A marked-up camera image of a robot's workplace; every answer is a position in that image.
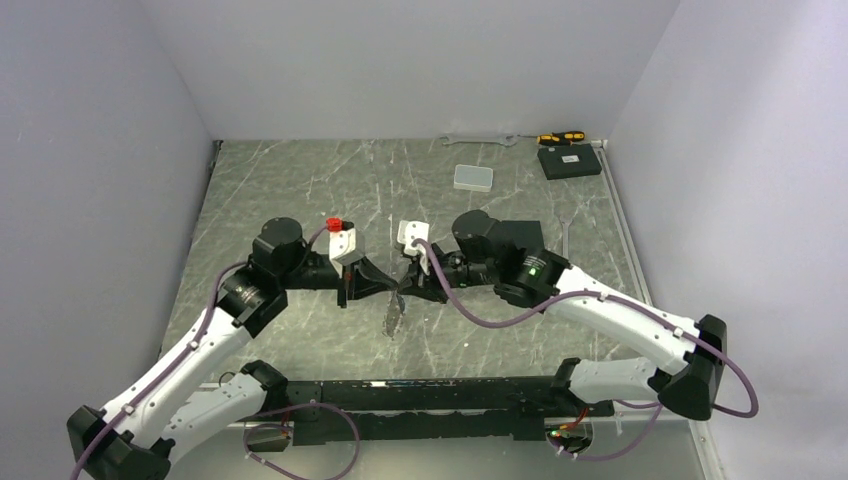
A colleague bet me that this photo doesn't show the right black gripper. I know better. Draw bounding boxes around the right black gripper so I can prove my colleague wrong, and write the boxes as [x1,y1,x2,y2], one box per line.
[397,243,497,304]

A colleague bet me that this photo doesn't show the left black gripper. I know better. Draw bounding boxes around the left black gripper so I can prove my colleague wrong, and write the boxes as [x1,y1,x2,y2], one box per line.
[279,253,396,307]

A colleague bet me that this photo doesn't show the metal keyring disc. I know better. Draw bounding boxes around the metal keyring disc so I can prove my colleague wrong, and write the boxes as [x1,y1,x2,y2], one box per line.
[383,291,406,338]

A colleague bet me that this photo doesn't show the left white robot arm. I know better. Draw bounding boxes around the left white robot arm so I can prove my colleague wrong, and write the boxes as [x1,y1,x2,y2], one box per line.
[67,217,398,479]

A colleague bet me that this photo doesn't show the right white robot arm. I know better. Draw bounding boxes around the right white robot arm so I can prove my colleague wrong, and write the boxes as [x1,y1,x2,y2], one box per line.
[396,210,727,421]

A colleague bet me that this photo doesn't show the white plastic box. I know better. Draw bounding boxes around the white plastic box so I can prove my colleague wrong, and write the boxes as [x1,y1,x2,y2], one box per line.
[453,164,494,192]

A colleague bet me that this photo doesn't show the black flat phone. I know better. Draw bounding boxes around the black flat phone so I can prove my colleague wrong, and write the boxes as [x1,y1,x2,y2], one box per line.
[501,220,545,249]

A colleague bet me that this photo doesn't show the silver open-end wrench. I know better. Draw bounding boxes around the silver open-end wrench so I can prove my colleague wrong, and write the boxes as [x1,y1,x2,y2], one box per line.
[439,134,518,147]

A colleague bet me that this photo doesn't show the black rectangular box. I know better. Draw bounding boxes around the black rectangular box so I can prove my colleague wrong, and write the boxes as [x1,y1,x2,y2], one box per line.
[537,144,602,180]

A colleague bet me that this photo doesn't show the yellow black screwdriver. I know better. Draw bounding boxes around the yellow black screwdriver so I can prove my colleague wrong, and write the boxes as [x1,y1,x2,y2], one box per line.
[536,131,586,147]

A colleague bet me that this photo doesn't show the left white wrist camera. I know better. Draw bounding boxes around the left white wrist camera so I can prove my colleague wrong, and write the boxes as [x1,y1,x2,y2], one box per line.
[326,217,366,277]

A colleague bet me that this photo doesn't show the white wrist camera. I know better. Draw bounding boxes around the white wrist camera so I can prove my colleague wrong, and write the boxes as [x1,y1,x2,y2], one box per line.
[326,217,366,277]
[396,220,430,258]

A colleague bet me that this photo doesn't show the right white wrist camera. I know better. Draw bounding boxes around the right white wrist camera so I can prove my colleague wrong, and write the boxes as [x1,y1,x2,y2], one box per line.
[396,220,430,258]

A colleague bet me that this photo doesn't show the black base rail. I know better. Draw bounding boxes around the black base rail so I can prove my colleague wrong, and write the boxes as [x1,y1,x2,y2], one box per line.
[246,376,615,446]

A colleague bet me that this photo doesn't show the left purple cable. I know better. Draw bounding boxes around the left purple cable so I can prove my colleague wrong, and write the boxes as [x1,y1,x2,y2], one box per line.
[69,225,362,480]

